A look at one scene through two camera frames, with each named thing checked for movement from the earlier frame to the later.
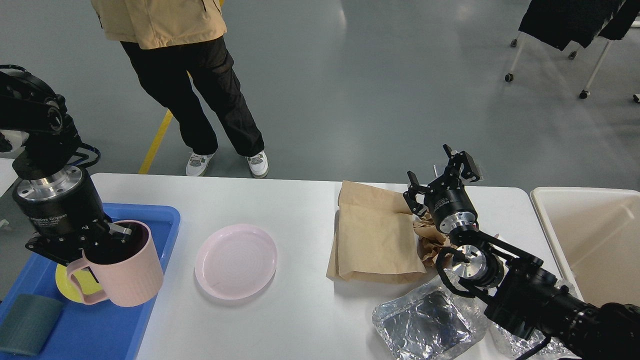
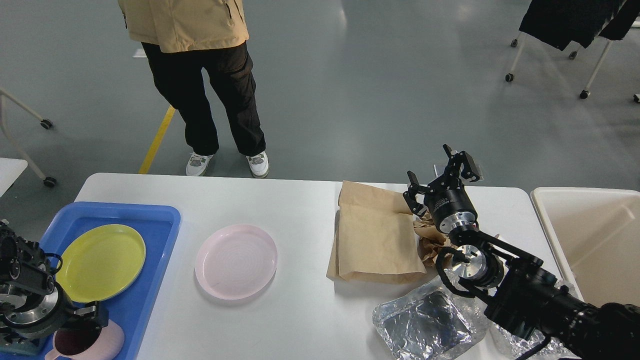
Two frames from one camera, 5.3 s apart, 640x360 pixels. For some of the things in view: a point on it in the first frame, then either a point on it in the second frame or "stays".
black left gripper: x=61 y=205 -> x=42 y=312
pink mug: x=133 y=281 -> x=87 y=343
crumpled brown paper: x=430 y=241 stays
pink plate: x=236 y=262 stays
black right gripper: x=452 y=209 stays
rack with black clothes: x=556 y=23 stays
